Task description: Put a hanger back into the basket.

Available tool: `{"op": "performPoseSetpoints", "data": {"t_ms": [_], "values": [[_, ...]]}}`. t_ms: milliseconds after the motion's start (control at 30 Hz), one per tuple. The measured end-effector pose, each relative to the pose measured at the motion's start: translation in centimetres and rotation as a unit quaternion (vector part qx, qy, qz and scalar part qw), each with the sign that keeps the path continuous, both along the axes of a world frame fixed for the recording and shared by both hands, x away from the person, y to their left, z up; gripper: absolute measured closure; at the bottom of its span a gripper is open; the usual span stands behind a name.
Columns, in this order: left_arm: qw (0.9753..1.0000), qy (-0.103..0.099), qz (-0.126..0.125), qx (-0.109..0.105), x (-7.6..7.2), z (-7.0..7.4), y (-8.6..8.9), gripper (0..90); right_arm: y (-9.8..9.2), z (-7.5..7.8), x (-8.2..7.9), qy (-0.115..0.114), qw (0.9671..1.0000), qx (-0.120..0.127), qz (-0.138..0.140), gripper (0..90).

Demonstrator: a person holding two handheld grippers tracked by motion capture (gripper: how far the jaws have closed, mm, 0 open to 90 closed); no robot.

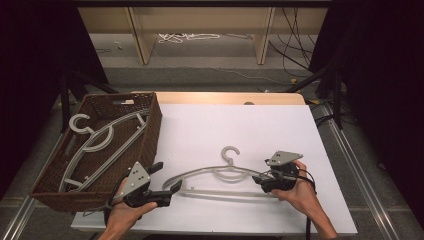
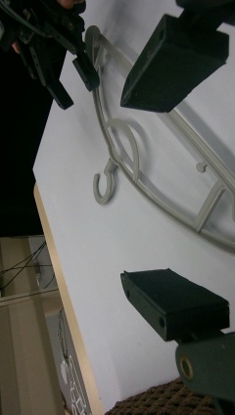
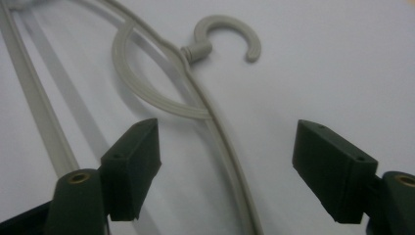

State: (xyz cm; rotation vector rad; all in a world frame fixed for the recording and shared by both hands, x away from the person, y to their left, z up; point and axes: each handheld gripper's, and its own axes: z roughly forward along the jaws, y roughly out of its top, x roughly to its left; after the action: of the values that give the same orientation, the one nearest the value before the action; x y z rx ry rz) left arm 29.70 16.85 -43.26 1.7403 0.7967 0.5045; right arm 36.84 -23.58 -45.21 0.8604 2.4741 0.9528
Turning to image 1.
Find person's left hand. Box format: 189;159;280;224
105;177;158;232

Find brown woven basket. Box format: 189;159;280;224
30;91;164;213

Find right hand-held gripper cable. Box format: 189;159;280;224
297;168;318;240

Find black curtain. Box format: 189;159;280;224
0;0;110;201
309;0;424;218

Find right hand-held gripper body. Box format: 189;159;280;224
265;150;304;193

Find black metal stand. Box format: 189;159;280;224
285;62;345;130
59;69;118;132

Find left hand-held gripper cable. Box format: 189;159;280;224
82;194;129;218

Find white table cover sheet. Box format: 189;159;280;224
70;103;358;236

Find grey plastic clothes hanger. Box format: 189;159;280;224
59;113;150;193
162;145;284;198

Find light wooden desk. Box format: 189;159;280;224
78;6;329;66

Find aluminium floor rail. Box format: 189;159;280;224
319;102;405;240
0;133;65;240

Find white cable bundle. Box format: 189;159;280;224
157;32;222;45

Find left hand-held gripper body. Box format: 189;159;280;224
120;161;173;209

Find black floor cables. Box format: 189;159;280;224
269;7;318;78

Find hand-held gripper cable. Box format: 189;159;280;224
82;194;129;218
297;168;318;240

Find person's right hand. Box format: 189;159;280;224
270;160;322;218

